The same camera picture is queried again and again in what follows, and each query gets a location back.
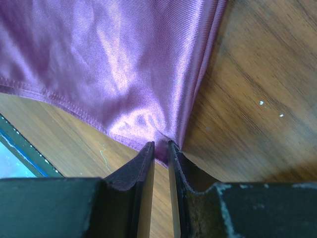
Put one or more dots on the purple cloth napkin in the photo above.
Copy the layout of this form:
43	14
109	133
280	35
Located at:
129	68

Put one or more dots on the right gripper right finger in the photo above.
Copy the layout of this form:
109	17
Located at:
185	178

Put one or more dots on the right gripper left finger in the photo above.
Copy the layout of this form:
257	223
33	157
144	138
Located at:
126	199

